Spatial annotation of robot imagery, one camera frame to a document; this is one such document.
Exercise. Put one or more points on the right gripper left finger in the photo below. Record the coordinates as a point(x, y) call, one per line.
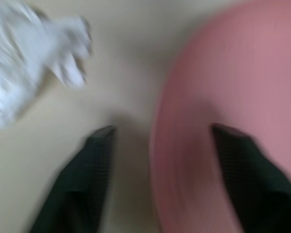
point(82, 184)

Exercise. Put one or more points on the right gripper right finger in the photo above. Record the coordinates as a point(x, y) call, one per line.
point(257, 184)

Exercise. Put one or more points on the pink plate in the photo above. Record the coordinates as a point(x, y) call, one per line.
point(232, 72)

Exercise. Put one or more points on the crumpled white tissue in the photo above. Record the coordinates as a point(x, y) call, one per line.
point(24, 60)

